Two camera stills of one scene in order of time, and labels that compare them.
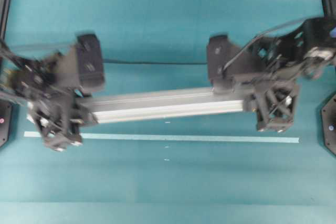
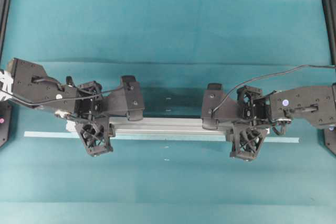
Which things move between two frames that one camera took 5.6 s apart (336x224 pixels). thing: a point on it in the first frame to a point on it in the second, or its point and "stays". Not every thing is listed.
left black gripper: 53,88 to 92,104
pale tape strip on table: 178,137 stays
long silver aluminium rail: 165,104 to 157,126
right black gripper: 265,65 to 251,109
